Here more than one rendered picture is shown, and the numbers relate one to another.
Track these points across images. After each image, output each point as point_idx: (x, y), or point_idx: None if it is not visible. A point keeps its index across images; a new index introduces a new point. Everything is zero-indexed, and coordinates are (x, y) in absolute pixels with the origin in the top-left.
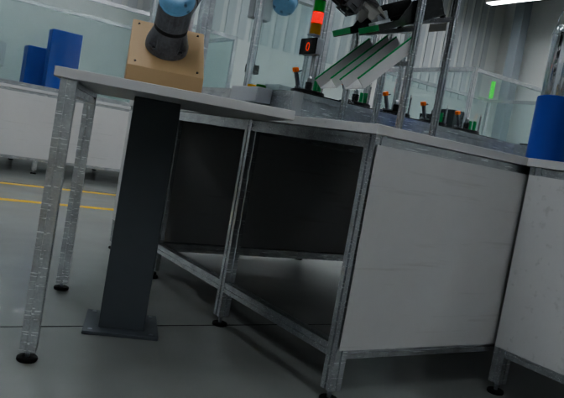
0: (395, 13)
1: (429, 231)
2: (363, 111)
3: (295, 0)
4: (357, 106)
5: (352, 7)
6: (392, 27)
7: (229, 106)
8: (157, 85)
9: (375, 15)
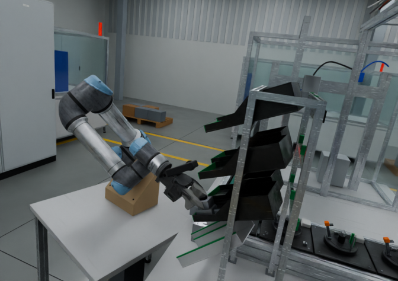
0: (247, 191)
1: None
2: (266, 249)
3: (119, 187)
4: (258, 243)
5: (169, 195)
6: (207, 220)
7: (71, 258)
8: (50, 229)
9: (190, 206)
